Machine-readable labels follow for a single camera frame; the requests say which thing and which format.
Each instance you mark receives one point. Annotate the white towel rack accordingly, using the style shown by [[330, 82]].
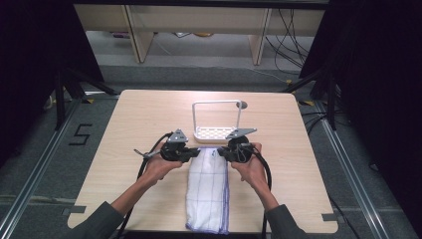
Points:
[[214, 133]]

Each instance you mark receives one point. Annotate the black metal stand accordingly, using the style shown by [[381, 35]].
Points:
[[66, 96], [326, 96]]

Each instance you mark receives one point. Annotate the black curtain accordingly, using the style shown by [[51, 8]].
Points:
[[30, 49], [378, 66]]

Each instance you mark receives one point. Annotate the white towel with purple edge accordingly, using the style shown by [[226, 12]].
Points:
[[207, 192]]

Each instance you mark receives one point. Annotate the person's left hand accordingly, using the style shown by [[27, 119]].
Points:
[[157, 169]]

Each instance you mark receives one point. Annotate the yellow black tape piece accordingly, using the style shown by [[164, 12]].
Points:
[[88, 100], [306, 103]]

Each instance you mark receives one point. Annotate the grey tape strip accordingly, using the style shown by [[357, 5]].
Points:
[[74, 209], [330, 217]]

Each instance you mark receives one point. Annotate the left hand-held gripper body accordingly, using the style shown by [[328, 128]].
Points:
[[174, 151]]

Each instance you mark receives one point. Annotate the aluminium floor rail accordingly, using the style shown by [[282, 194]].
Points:
[[351, 169], [36, 169]]

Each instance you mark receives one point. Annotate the person's right hand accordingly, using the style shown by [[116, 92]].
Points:
[[253, 172]]

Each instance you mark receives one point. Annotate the grey round disc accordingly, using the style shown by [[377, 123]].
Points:
[[242, 105]]

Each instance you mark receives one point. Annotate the silver plug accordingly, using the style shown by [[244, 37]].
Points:
[[147, 153]]

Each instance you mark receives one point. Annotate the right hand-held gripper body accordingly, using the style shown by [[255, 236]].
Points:
[[241, 149]]

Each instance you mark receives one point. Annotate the light wooden desk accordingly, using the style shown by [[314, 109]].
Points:
[[199, 16]]

